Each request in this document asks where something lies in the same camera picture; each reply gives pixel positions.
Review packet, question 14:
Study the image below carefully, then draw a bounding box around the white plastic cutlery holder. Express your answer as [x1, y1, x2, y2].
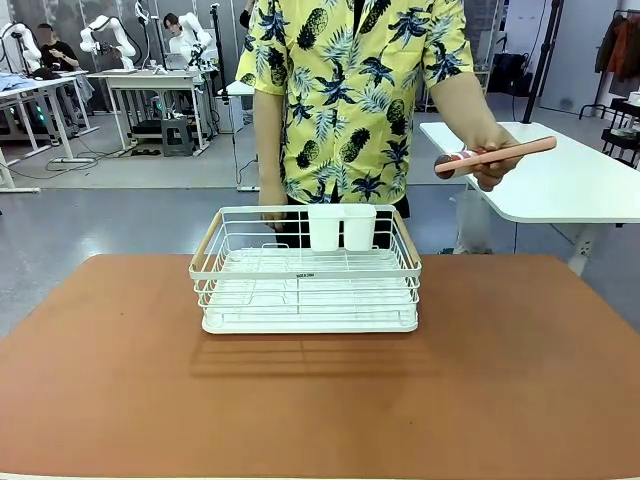
[307, 203, 377, 252]

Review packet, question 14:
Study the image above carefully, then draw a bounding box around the person's left hand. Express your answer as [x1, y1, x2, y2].
[464, 124, 526, 193]

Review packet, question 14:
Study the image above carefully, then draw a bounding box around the clothes rack with garments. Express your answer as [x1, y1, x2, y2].
[579, 8, 640, 121]

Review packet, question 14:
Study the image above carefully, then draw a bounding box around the white desk with metal legs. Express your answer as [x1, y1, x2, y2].
[99, 68, 212, 154]

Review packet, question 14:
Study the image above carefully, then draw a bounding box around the long white workbench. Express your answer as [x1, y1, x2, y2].
[0, 69, 101, 195]

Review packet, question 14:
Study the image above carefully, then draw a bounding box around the black tripod stand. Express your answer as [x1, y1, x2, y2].
[520, 0, 565, 125]

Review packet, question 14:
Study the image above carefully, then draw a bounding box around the clear plastic bag bin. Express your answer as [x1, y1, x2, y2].
[452, 188, 495, 255]

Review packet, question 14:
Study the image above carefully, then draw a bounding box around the white wire dish rack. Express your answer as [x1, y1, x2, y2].
[188, 204, 423, 335]

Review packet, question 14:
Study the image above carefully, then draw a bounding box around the seated person in black shirt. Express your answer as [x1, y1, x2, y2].
[37, 23, 81, 73]

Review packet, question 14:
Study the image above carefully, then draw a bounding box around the person in pineapple shirt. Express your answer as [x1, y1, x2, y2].
[234, 0, 475, 206]

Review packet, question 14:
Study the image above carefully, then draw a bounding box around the pink lint roller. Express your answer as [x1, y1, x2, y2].
[433, 135, 558, 181]

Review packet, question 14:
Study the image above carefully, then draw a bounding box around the person's left forearm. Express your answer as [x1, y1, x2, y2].
[428, 69, 504, 146]

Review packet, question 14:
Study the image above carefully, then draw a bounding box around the person's right forearm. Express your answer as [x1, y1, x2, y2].
[252, 87, 289, 190]

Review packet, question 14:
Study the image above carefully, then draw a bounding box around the seated person in white shirt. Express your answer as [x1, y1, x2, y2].
[162, 12, 201, 69]

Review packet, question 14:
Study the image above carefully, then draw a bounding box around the blue cloth pile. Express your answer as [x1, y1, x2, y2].
[0, 71, 40, 92]

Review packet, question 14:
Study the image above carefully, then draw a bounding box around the white side table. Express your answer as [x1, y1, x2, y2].
[418, 121, 640, 278]

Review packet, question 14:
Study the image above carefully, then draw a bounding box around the person's right hand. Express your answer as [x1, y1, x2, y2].
[259, 182, 290, 233]

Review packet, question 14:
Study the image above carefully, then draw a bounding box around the black bag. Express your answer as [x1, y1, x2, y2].
[486, 51, 534, 97]

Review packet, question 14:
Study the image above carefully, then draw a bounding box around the grey step stool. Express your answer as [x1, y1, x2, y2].
[160, 118, 196, 159]

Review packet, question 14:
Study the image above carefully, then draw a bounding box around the black utility cart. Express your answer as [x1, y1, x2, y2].
[600, 97, 640, 169]

